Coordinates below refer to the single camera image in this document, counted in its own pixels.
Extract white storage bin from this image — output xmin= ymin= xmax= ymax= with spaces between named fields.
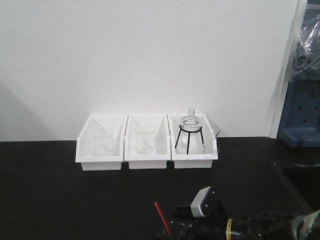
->
xmin=167 ymin=114 xmax=218 ymax=169
xmin=75 ymin=115 xmax=128 ymax=171
xmin=124 ymin=114 xmax=171 ymax=170

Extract black wire tripod stand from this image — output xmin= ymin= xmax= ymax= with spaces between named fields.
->
xmin=174 ymin=125 xmax=204 ymax=155

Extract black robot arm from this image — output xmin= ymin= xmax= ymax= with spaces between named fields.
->
xmin=153 ymin=187 xmax=320 ymax=240

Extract white middle storage bin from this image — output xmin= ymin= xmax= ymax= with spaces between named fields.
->
xmin=124 ymin=114 xmax=171 ymax=170

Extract white right storage bin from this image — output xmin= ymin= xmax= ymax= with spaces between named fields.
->
xmin=167 ymin=114 xmax=218 ymax=169

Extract glass beaker in bin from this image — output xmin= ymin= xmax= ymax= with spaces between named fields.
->
xmin=92 ymin=126 xmax=114 ymax=157
xmin=133 ymin=123 xmax=156 ymax=155

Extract blue plastic rack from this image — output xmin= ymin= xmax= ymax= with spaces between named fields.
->
xmin=277 ymin=80 xmax=320 ymax=148

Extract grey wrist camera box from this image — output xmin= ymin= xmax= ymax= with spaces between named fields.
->
xmin=190 ymin=186 xmax=218 ymax=218

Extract red plastic spoon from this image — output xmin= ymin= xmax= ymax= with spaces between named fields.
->
xmin=154 ymin=201 xmax=173 ymax=236

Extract glass beaker in middle bin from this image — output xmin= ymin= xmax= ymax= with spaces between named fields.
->
xmin=133 ymin=123 xmax=156 ymax=155

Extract glass beaker in left bin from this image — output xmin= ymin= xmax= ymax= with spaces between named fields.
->
xmin=92 ymin=126 xmax=114 ymax=157

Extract white left storage bin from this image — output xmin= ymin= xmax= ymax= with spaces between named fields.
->
xmin=75 ymin=115 xmax=128 ymax=171

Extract round glass flask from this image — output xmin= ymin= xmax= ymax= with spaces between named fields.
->
xmin=179 ymin=108 xmax=202 ymax=132

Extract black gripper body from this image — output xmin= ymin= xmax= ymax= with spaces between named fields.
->
xmin=153 ymin=193 xmax=227 ymax=240

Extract clear plastic bag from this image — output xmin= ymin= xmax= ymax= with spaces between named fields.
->
xmin=290 ymin=14 xmax=320 ymax=82

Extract small glass tube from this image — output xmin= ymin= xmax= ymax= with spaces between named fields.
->
xmin=197 ymin=125 xmax=222 ymax=154

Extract clear glass beaker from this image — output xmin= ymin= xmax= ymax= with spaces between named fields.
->
xmin=162 ymin=221 xmax=189 ymax=240

